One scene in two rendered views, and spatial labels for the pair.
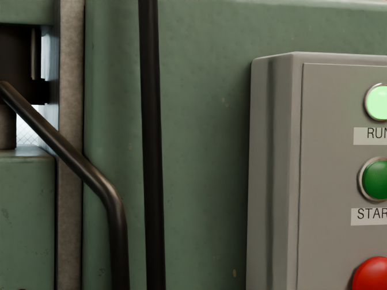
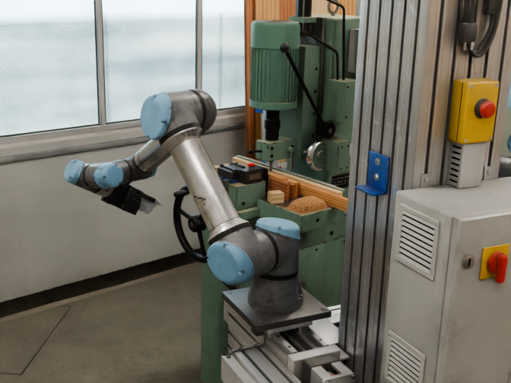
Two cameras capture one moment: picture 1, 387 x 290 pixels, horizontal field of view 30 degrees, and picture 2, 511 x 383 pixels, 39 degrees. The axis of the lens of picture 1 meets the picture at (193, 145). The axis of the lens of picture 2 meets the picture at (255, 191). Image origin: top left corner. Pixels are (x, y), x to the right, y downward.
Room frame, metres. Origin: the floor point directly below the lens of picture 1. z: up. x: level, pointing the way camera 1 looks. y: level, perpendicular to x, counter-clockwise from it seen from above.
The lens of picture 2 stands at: (-1.95, 1.37, 1.67)
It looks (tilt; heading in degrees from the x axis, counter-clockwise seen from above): 17 degrees down; 336
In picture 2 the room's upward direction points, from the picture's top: 2 degrees clockwise
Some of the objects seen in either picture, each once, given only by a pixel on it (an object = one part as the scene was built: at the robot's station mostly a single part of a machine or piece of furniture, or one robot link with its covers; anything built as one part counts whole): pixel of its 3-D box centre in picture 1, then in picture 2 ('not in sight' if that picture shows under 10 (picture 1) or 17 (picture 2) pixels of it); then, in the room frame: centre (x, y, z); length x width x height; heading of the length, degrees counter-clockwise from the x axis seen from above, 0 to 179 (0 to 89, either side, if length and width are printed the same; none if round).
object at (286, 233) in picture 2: not in sight; (275, 244); (-0.34, 0.60, 0.98); 0.13 x 0.12 x 0.14; 114
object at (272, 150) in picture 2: not in sight; (275, 150); (0.45, 0.24, 1.03); 0.14 x 0.07 x 0.09; 107
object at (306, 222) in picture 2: not in sight; (256, 199); (0.37, 0.35, 0.87); 0.61 x 0.30 x 0.06; 17
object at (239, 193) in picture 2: not in sight; (239, 191); (0.35, 0.43, 0.92); 0.15 x 0.13 x 0.09; 17
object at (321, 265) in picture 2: not in sight; (287, 305); (0.48, 0.14, 0.36); 0.58 x 0.45 x 0.71; 107
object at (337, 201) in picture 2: not in sight; (296, 188); (0.31, 0.22, 0.92); 0.54 x 0.02 x 0.04; 17
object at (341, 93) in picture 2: not in sight; (343, 99); (0.36, 0.01, 1.23); 0.09 x 0.08 x 0.15; 107
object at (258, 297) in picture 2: not in sight; (276, 283); (-0.34, 0.60, 0.87); 0.15 x 0.15 x 0.10
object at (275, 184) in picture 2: not in sight; (268, 185); (0.34, 0.32, 0.93); 0.22 x 0.01 x 0.06; 17
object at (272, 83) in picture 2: not in sight; (274, 64); (0.45, 0.26, 1.35); 0.18 x 0.18 x 0.31
